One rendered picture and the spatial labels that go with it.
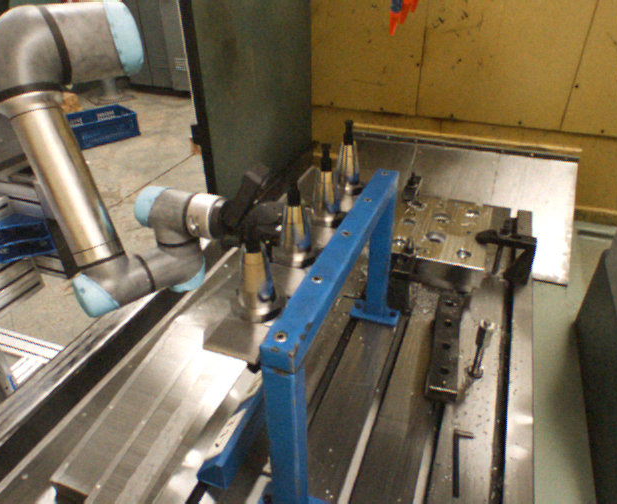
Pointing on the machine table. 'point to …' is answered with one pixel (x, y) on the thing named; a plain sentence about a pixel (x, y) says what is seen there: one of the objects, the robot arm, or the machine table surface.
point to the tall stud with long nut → (481, 347)
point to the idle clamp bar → (444, 350)
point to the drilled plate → (463, 271)
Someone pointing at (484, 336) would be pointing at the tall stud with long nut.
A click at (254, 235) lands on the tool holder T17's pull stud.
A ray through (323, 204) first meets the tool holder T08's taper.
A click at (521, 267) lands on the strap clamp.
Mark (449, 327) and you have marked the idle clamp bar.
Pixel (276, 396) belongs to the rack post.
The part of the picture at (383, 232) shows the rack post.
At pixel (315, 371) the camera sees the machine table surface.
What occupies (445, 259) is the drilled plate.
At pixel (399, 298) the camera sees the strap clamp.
